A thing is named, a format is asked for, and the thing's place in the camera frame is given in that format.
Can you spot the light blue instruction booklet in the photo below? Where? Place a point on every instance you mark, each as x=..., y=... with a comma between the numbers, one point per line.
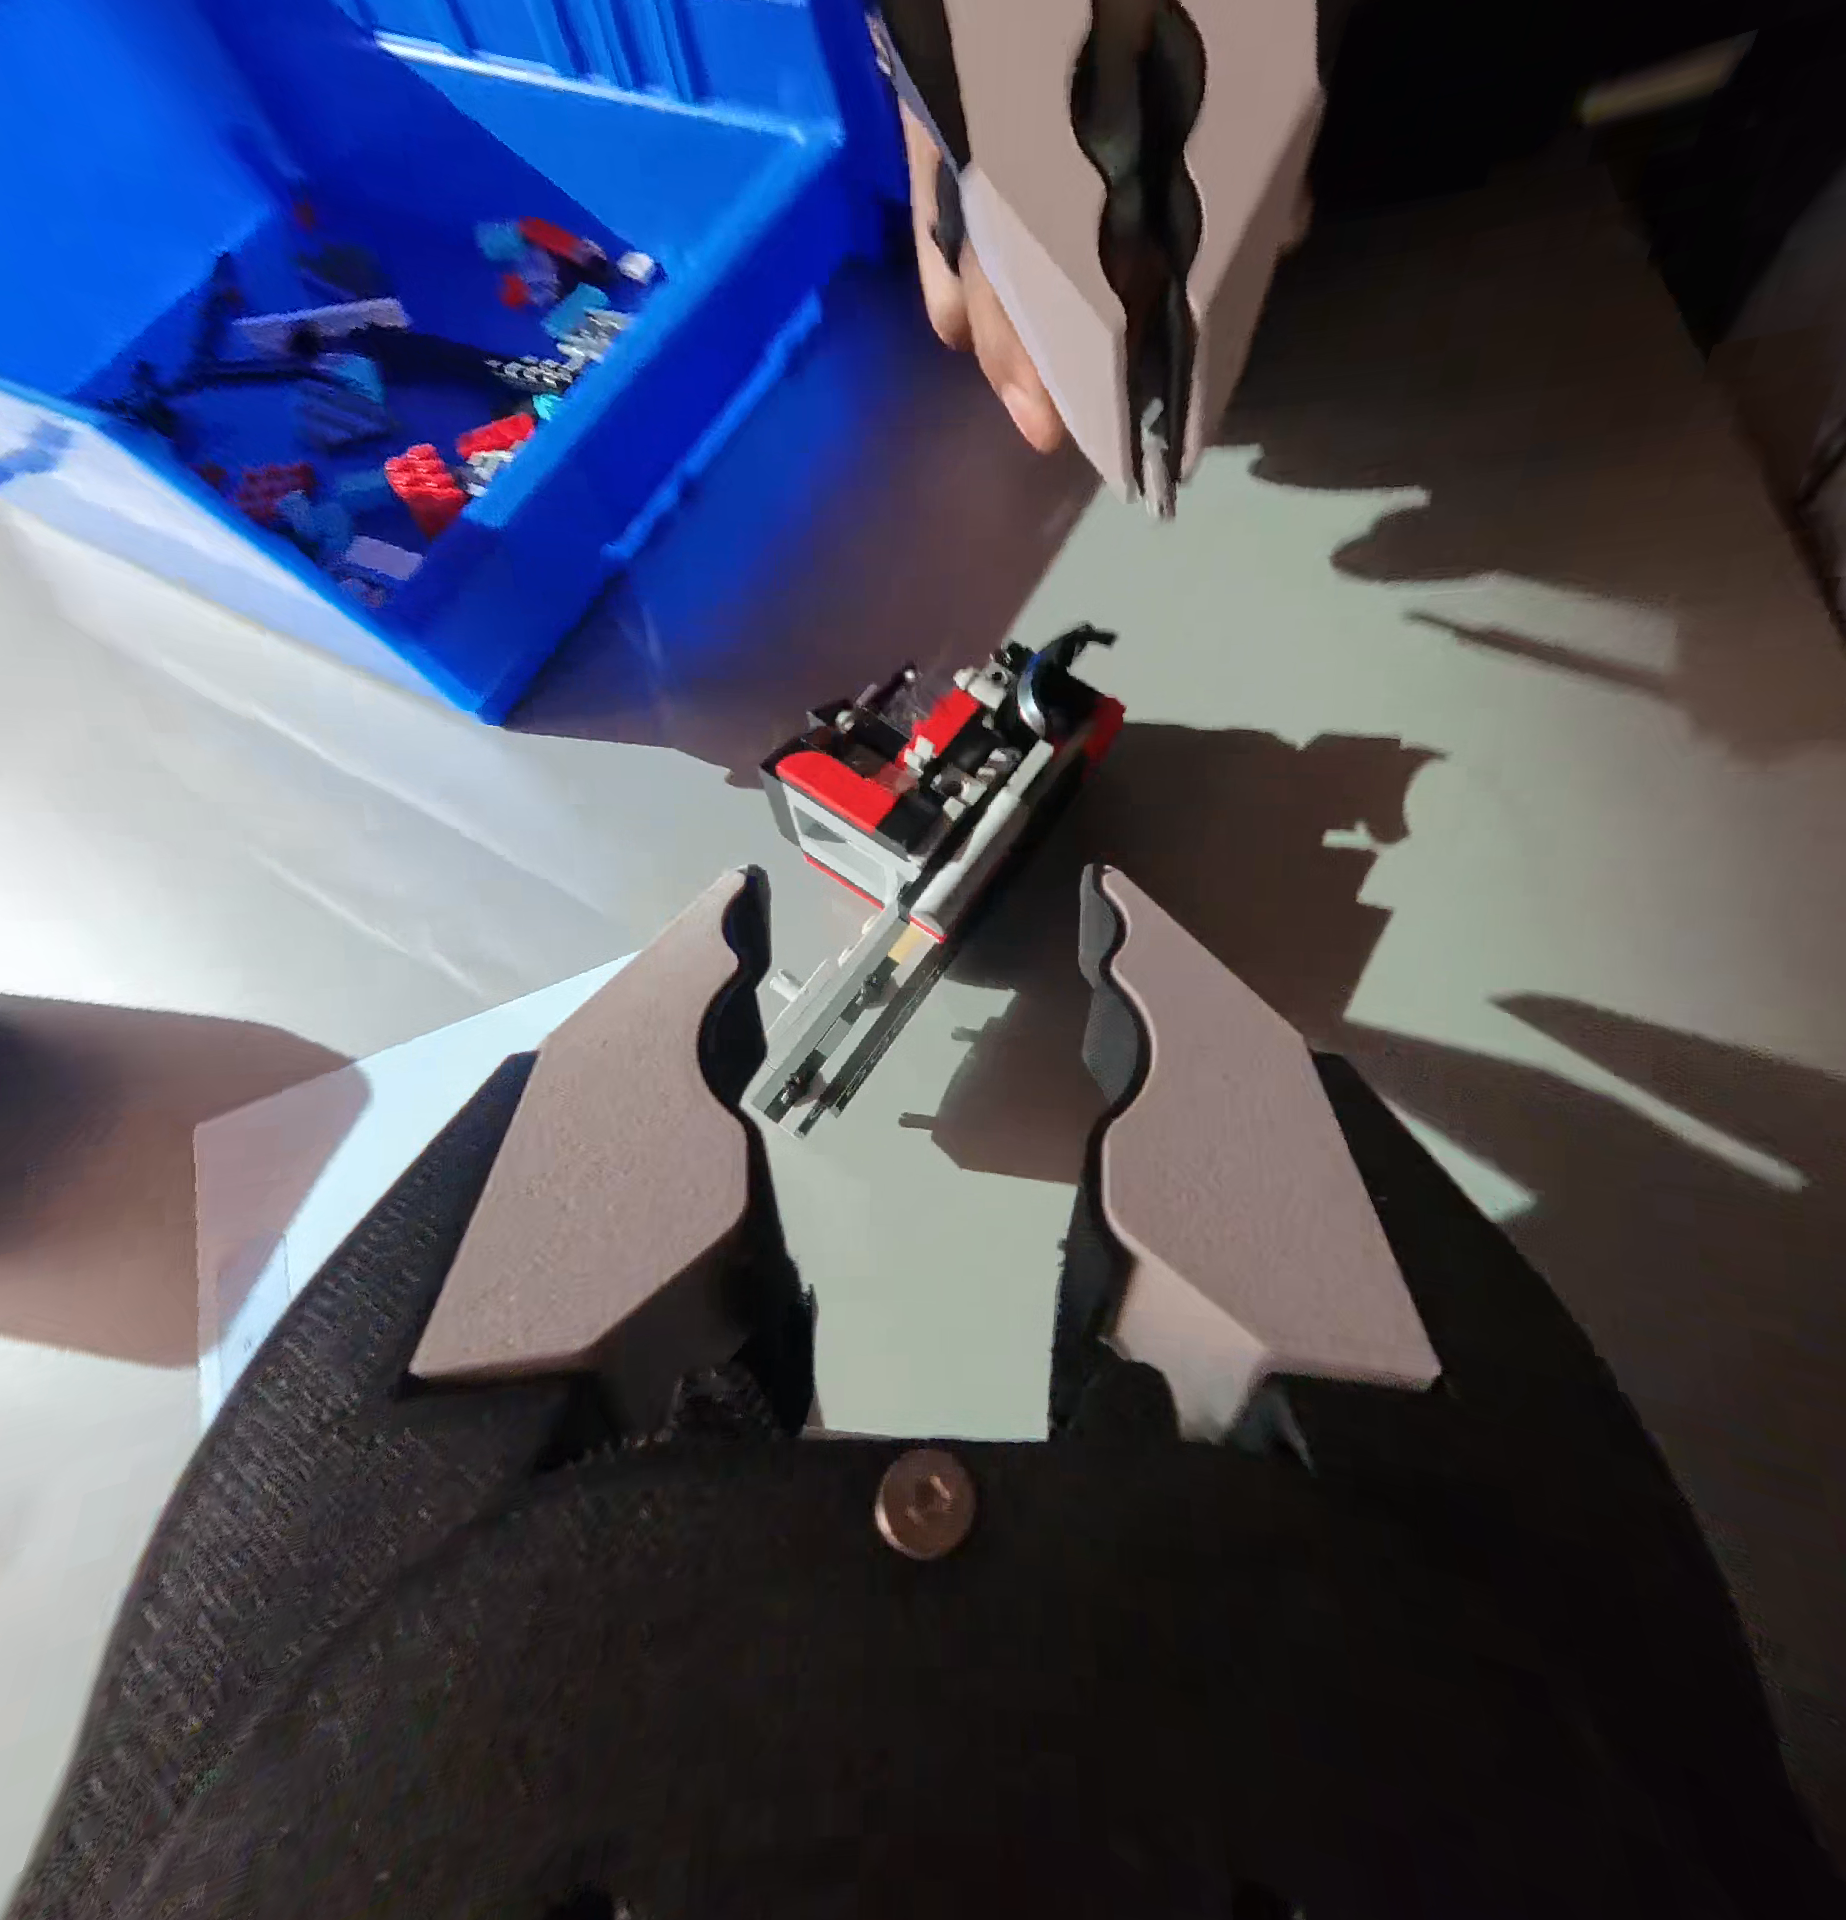
x=307, y=1170

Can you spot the toy brick vehicle model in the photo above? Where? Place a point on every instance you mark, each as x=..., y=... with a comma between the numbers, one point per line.
x=923, y=810

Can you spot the white desk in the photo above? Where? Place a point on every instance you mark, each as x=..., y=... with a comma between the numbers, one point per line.
x=338, y=826

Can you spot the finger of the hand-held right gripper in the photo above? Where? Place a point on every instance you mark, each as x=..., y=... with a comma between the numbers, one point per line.
x=1028, y=195
x=1254, y=151

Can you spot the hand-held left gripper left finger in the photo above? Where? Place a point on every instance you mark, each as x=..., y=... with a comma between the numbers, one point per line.
x=607, y=1200

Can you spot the person's right hand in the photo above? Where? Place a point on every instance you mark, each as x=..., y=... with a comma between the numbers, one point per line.
x=983, y=345

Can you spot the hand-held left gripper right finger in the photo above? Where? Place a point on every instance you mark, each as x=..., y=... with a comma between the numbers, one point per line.
x=1254, y=1200

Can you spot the person's right forearm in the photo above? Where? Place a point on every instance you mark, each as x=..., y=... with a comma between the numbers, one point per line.
x=1464, y=75

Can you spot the pile of loose toy bricks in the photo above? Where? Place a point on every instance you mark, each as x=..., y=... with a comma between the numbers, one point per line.
x=412, y=480

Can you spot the blue plastic bin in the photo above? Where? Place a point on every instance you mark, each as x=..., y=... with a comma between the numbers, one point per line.
x=115, y=151

